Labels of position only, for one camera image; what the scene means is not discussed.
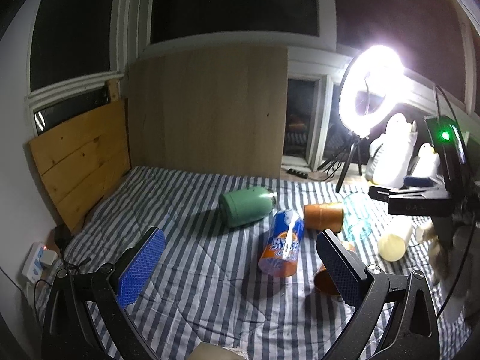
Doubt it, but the white power strip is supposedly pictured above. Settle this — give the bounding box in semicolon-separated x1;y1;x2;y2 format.
22;242;59;284

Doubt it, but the large white penguin plush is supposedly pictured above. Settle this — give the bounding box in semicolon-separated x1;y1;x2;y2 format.
369;113;418;189

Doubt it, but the striped blue white bedsheet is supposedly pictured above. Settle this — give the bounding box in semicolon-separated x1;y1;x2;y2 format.
35;165;472;360

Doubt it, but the cream white cup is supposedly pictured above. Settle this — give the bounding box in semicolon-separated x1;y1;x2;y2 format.
377;216;413;263

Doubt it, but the bright ring light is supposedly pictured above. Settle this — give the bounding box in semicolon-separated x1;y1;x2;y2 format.
338;45;405;137

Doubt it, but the light wood panel board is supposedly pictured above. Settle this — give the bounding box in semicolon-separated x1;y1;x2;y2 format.
127;44;288;178

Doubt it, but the clear blue plastic cup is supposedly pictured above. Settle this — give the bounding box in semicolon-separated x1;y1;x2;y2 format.
343;192;372;243

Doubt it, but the orange paper cup white base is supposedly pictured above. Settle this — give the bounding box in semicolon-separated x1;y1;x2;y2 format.
314;256;349;296

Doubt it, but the black cable by headboard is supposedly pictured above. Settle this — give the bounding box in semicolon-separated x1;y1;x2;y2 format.
32;256;93;318

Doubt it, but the black ring light tripod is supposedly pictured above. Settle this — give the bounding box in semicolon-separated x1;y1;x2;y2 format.
316;133;363;193

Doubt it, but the orange blue printed can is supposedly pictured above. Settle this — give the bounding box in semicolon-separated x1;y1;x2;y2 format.
258;210;304;278

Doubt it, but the black power strip on sill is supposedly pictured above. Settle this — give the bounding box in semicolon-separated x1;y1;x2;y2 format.
286;168;308;180

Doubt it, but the orange plastic cup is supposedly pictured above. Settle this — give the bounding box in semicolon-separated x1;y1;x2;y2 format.
304;202;344;233

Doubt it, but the small white penguin plush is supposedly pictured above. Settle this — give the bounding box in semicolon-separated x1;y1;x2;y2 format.
411;143;440;178

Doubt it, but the orange wooden headboard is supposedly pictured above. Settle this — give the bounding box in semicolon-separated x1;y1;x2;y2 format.
28;100;131;233

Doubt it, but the green metal cup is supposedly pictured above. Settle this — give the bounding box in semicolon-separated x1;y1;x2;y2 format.
219;186;278;228

